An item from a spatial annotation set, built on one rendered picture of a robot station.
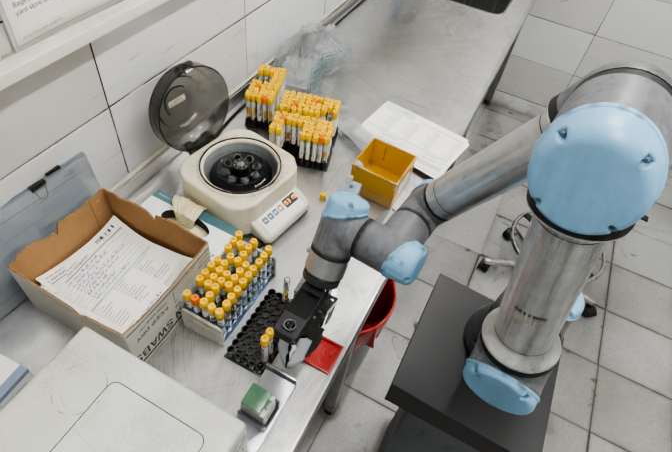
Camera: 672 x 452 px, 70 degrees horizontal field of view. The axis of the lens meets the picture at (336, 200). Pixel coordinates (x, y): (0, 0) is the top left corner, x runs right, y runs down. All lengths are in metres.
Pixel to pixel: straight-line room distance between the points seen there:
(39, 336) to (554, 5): 2.85
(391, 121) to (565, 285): 1.02
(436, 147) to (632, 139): 1.05
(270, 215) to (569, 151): 0.81
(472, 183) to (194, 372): 0.64
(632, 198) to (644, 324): 2.14
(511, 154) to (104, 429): 0.64
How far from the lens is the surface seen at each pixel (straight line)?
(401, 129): 1.54
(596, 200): 0.52
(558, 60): 3.27
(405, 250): 0.78
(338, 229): 0.81
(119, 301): 1.08
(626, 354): 2.50
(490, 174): 0.75
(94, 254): 1.16
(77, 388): 0.74
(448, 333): 1.05
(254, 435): 0.95
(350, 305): 1.11
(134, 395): 0.72
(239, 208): 1.12
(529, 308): 0.69
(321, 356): 1.05
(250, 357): 1.02
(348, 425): 1.93
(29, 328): 1.18
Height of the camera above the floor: 1.83
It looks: 47 degrees down
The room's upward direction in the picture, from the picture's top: 9 degrees clockwise
